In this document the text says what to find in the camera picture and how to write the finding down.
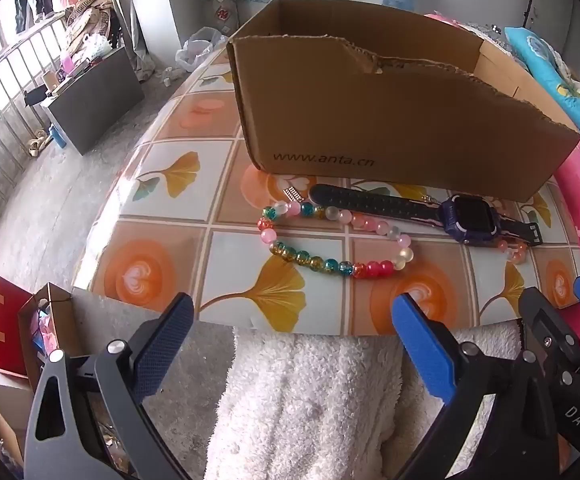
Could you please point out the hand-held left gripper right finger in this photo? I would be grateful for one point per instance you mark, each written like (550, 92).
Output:
(422, 340)

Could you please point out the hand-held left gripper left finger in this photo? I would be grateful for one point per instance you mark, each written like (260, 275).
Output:
(164, 340)

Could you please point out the purple smart watch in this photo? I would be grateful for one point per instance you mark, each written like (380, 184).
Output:
(462, 217)

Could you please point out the brown cardboard box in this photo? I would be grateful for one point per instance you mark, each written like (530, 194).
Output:
(370, 125)

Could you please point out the brown paper bag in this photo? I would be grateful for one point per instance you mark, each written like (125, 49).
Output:
(62, 325)

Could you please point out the white fleece garment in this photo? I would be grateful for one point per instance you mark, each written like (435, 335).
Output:
(310, 410)

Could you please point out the red gift bag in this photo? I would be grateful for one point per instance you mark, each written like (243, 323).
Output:
(9, 330)

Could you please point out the blue pillow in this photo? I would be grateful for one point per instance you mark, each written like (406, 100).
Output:
(545, 60)

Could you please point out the grey cabinet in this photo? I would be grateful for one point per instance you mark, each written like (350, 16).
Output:
(99, 95)

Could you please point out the grey lace cloth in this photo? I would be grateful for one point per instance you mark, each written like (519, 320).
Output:
(492, 40)

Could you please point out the white plastic bag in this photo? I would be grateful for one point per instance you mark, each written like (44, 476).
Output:
(197, 50)

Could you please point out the grey curtain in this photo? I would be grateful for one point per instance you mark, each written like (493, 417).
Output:
(129, 15)

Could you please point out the pile of brown clothes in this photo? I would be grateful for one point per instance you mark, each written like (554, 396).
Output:
(92, 15)

